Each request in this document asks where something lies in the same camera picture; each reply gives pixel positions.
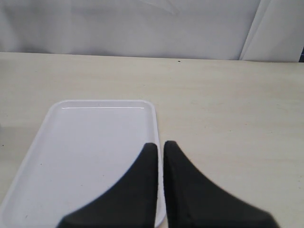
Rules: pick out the white curtain backdrop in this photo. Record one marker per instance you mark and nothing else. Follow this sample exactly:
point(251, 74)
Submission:
point(255, 30)

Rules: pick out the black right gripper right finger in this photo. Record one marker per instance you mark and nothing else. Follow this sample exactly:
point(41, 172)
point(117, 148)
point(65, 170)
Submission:
point(194, 201)

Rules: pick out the white plastic tray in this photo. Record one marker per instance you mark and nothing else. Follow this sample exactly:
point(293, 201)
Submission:
point(81, 149)

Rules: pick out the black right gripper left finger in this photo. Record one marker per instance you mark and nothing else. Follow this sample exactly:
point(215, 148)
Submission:
point(130, 203)

